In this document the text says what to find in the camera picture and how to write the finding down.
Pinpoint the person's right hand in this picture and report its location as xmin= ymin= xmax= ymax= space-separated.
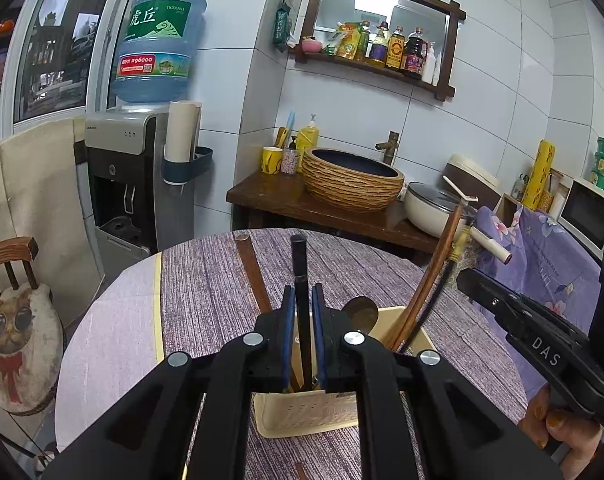
xmin=518 ymin=384 xmax=604 ymax=480

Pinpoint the white microwave oven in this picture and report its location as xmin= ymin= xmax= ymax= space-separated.
xmin=559 ymin=177 xmax=604 ymax=253

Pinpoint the beige plastic utensil basket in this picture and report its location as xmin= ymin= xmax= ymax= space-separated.
xmin=252 ymin=305 xmax=439 ymax=438

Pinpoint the yellow wrap roll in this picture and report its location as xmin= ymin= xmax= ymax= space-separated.
xmin=524 ymin=140 xmax=556 ymax=211

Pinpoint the black kitchen utensil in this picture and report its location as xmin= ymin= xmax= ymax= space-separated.
xmin=290 ymin=233 xmax=315 ymax=391

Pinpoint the blue grey wall caddy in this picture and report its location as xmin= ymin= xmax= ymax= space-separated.
xmin=162 ymin=146 xmax=214 ymax=187

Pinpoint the grey water dispenser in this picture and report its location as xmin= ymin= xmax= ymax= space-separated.
xmin=84 ymin=105 xmax=195 ymax=273

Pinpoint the green hanging packet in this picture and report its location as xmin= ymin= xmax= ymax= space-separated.
xmin=273 ymin=0 xmax=293 ymax=53

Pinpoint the white pan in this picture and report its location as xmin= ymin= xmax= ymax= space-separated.
xmin=404 ymin=181 xmax=513 ymax=264

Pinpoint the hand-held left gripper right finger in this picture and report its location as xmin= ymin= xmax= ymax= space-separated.
xmin=312 ymin=282 xmax=565 ymax=480

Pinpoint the purple floral cloth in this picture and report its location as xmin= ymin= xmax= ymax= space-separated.
xmin=469 ymin=207 xmax=604 ymax=341

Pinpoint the window frame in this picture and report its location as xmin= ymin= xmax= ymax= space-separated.
xmin=12 ymin=0 xmax=138 ymax=126

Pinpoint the dark wooden vanity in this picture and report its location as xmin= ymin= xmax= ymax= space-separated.
xmin=227 ymin=170 xmax=443 ymax=266

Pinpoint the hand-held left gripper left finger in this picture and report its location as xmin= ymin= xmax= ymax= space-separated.
xmin=42 ymin=284 xmax=297 ymax=480

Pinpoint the wooden chair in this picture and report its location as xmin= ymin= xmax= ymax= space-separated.
xmin=0 ymin=237 xmax=65 ymax=441

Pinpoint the yellow cup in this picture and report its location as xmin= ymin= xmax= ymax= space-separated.
xmin=262 ymin=146 xmax=284 ymax=176

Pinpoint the row of condiment bottles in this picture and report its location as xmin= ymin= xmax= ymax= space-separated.
xmin=322 ymin=20 xmax=441 ymax=86

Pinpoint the dark soup spoon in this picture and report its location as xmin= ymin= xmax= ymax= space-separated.
xmin=344 ymin=296 xmax=380 ymax=333

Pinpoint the yellow soap bottle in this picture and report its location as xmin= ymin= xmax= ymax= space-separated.
xmin=296 ymin=114 xmax=321 ymax=156

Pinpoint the brass faucet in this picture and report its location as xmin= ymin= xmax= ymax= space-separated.
xmin=375 ymin=131 xmax=401 ymax=166

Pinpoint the wooden mirror shelf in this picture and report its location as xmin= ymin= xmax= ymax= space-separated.
xmin=288 ymin=0 xmax=467 ymax=103

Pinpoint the glass pan lid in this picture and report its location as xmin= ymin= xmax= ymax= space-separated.
xmin=408 ymin=182 xmax=475 ymax=211

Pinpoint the blue water jug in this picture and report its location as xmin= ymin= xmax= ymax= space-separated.
xmin=112 ymin=0 xmax=207 ymax=107

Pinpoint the printed chair cushion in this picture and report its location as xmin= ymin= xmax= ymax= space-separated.
xmin=0 ymin=284 xmax=65 ymax=416

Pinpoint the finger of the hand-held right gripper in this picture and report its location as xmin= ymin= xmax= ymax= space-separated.
xmin=456 ymin=266 xmax=543 ymax=334

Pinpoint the small wooden box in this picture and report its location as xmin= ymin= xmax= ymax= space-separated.
xmin=496 ymin=192 xmax=525 ymax=226

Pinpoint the woven basin sink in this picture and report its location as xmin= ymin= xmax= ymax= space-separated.
xmin=301 ymin=148 xmax=405 ymax=212

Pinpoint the beige cloth cover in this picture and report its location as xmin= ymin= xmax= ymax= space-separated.
xmin=0 ymin=117 xmax=105 ymax=331

